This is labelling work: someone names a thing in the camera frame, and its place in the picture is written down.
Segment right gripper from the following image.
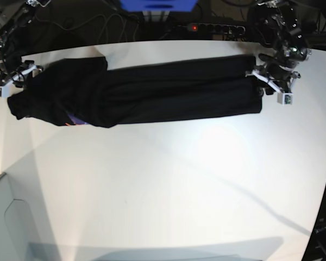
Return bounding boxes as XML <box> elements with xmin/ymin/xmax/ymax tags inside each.
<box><xmin>0</xmin><ymin>60</ymin><xmax>42</xmax><ymax>88</ymax></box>

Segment blue plastic bin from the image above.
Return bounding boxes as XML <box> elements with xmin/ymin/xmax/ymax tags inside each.
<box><xmin>120</xmin><ymin>0</ymin><xmax>197</xmax><ymax>12</ymax></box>

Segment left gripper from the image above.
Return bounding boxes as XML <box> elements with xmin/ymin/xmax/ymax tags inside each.
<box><xmin>246</xmin><ymin>60</ymin><xmax>300</xmax><ymax>96</ymax></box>

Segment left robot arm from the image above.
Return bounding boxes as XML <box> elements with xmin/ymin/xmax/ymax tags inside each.
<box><xmin>247</xmin><ymin>1</ymin><xmax>311</xmax><ymax>104</ymax></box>

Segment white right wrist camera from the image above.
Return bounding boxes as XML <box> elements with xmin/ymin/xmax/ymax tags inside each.
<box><xmin>0</xmin><ymin>86</ymin><xmax>10</xmax><ymax>98</ymax></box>

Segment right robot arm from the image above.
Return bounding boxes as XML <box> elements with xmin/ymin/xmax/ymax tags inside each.
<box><xmin>0</xmin><ymin>1</ymin><xmax>50</xmax><ymax>97</ymax></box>

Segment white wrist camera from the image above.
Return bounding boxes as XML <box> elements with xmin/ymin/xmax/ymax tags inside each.
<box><xmin>0</xmin><ymin>86</ymin><xmax>10</xmax><ymax>98</ymax></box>
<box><xmin>277</xmin><ymin>92</ymin><xmax>293</xmax><ymax>105</ymax></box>

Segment black power strip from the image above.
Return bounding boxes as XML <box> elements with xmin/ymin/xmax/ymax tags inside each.
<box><xmin>183</xmin><ymin>23</ymin><xmax>246</xmax><ymax>35</ymax></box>

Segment grey cables behind table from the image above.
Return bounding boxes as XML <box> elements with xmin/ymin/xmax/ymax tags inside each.
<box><xmin>29</xmin><ymin>8</ymin><xmax>142</xmax><ymax>44</ymax></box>

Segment black T-shirt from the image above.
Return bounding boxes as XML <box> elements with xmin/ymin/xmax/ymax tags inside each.
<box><xmin>7</xmin><ymin>55</ymin><xmax>262</xmax><ymax>128</ymax></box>

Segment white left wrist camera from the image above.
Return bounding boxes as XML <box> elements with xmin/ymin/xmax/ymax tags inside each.
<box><xmin>277</xmin><ymin>92</ymin><xmax>293</xmax><ymax>105</ymax></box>

